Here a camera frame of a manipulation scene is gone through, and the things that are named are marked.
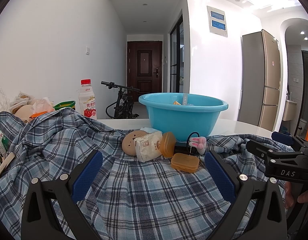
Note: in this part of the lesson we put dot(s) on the person's right hand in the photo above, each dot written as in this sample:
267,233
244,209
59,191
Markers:
289,195

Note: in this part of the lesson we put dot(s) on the black folding bicycle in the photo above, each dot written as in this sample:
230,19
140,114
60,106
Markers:
122,105

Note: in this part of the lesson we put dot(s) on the tan round wooden disc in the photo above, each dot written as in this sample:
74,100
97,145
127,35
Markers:
130,142

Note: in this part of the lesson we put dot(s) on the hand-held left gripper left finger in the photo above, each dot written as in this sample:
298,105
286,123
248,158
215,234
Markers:
87,175

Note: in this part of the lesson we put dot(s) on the blue plaid cloth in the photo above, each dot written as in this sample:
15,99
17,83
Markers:
149,192

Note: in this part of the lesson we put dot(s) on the packaged bread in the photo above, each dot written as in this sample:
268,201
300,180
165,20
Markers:
20,100

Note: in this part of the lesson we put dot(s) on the clear plastic bag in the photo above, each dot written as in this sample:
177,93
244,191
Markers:
2,98

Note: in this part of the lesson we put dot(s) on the black framed glass door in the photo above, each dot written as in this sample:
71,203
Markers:
176,60

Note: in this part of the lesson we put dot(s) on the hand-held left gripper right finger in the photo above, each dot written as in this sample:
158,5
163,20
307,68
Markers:
219,177

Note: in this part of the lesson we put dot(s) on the white wall panel blue screens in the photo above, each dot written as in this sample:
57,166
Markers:
217,21

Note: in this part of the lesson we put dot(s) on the wooden stick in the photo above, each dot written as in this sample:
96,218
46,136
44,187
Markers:
4,167

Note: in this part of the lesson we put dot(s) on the blue plastic basin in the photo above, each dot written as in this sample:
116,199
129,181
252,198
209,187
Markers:
169,120

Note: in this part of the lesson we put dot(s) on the white green tube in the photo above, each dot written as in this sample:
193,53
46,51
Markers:
3,143

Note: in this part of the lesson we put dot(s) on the brown entrance door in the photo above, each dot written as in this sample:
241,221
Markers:
144,67

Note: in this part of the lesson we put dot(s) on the milk drink bottle red cap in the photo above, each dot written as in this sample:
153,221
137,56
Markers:
87,100

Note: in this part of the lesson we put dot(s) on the gold grey refrigerator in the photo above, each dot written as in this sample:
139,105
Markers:
259,80

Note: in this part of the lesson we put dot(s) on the white toilet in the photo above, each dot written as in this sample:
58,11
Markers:
303,124

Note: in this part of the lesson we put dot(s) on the white snack packet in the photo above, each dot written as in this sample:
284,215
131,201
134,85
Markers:
147,146

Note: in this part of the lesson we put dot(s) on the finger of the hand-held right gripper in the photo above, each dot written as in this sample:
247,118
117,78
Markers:
256,146
281,138

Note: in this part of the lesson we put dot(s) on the white sink cabinet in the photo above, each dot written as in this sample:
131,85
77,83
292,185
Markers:
289,110

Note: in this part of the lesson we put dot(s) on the orange plastic box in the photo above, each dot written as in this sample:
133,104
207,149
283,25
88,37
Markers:
167,145
185,162

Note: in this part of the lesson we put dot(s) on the light blue mask packet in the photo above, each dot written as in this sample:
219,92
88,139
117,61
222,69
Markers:
147,130

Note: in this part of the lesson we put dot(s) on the black case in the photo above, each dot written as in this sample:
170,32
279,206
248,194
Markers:
181,145

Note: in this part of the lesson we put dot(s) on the green rimmed cup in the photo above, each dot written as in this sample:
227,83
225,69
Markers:
65,104

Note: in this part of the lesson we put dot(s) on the pink white bunny plush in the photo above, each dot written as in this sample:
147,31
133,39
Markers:
200,143

